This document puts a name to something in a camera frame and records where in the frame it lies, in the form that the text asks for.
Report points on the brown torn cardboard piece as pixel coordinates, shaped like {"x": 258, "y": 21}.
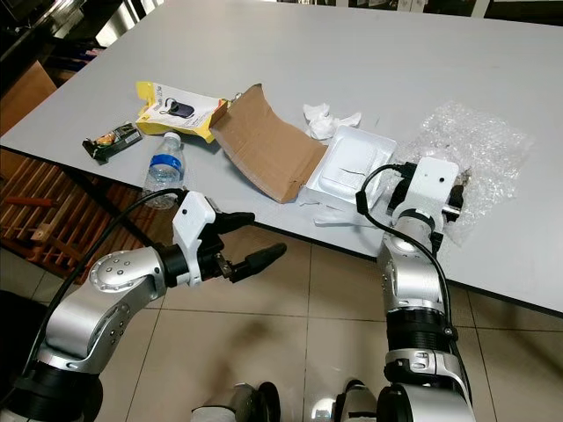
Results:
{"x": 264, "y": 145}

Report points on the clear plastic water bottle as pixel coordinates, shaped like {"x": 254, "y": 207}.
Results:
{"x": 165, "y": 167}

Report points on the white plastic tray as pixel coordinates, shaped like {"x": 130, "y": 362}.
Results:
{"x": 347, "y": 163}

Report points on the robot right leg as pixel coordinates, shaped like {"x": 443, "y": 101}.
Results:
{"x": 356, "y": 404}

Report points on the crumpled white tissue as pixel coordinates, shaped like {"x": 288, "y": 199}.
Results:
{"x": 324, "y": 125}

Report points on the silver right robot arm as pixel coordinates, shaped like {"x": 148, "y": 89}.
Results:
{"x": 405, "y": 272}

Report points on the dark metal shelf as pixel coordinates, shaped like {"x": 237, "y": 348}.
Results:
{"x": 44, "y": 22}

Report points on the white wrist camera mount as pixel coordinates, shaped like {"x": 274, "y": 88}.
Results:
{"x": 435, "y": 180}
{"x": 193, "y": 215}

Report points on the black table leg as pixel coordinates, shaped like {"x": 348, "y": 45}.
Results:
{"x": 97, "y": 200}

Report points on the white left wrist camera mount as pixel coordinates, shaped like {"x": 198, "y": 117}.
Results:
{"x": 193, "y": 215}

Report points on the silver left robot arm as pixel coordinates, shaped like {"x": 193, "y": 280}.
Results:
{"x": 92, "y": 316}

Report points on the brown cardboard box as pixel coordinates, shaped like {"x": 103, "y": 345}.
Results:
{"x": 22, "y": 97}

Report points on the white paper scrap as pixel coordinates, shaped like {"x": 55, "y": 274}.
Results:
{"x": 325, "y": 213}

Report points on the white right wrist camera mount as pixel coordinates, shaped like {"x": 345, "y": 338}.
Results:
{"x": 435, "y": 180}

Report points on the clear bubble wrap sheet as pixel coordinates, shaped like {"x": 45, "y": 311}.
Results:
{"x": 484, "y": 141}

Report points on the yellow product package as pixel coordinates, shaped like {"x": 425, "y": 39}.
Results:
{"x": 160, "y": 119}

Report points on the robot leg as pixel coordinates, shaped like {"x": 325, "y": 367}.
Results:
{"x": 237, "y": 404}
{"x": 356, "y": 404}

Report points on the dark snack bar wrapper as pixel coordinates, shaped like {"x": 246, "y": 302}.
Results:
{"x": 111, "y": 141}

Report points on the wooden slatted rack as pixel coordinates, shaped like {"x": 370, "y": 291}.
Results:
{"x": 44, "y": 211}

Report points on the robot left leg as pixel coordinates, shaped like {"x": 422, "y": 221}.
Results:
{"x": 237, "y": 404}

